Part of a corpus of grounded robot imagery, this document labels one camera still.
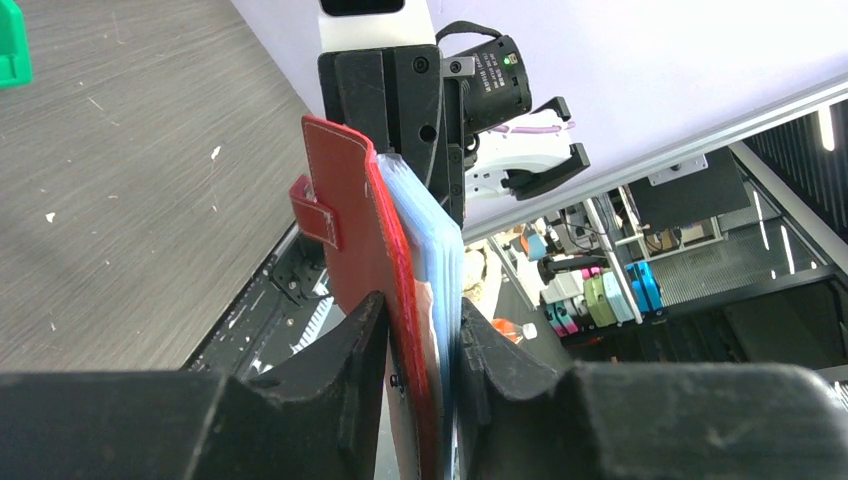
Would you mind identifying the colourful boxes on shelf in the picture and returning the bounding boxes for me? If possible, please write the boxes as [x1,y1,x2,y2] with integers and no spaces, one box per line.
[519,223,665,338]

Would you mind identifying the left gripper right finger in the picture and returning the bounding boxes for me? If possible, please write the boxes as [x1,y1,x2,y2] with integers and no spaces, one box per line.
[456,301,847,479]

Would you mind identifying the red leather card holder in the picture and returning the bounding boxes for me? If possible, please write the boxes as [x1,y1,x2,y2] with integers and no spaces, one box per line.
[289,115,462,479]

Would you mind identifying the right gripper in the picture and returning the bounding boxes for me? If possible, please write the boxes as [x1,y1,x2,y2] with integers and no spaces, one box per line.
[317,45,467,224]

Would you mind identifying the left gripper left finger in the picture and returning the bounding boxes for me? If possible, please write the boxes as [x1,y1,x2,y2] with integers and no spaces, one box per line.
[1,292,388,479]

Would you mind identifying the green plastic bin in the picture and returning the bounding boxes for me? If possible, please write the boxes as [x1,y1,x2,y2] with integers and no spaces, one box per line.
[1,0,33,89]

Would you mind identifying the crumpled beige cloth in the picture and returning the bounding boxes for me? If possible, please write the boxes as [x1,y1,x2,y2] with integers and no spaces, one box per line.
[463,240,503,320]

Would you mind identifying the orange drink bottle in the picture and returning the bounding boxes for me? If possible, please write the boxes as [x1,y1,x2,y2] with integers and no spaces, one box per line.
[491,318,538,345]

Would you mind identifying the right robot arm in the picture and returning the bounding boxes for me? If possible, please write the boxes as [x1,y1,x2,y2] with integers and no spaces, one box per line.
[317,1,589,223]

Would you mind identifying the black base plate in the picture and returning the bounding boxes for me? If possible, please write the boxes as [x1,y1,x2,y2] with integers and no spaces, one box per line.
[182,225,338,380]

